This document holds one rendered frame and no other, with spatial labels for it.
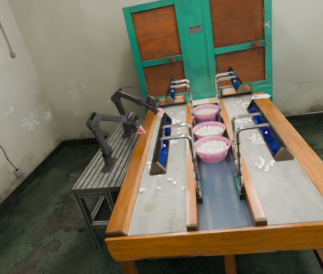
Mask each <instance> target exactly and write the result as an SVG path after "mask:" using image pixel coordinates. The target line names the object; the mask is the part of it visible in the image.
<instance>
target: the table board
mask: <svg viewBox="0 0 323 274"><path fill-rule="evenodd" d="M105 244H106V246H107V249H108V251H109V254H110V257H111V259H112V260H114V261H135V260H144V259H148V260H152V259H170V258H187V257H197V256H203V257H205V256H221V255H228V254H250V253H268V252H277V251H279V250H281V251H303V250H315V249H323V221H320V222H306V223H292V224H284V225H270V226H255V227H241V228H227V229H213V230H205V231H191V232H177V233H163V234H149V235H135V236H121V237H112V238H105Z"/></svg>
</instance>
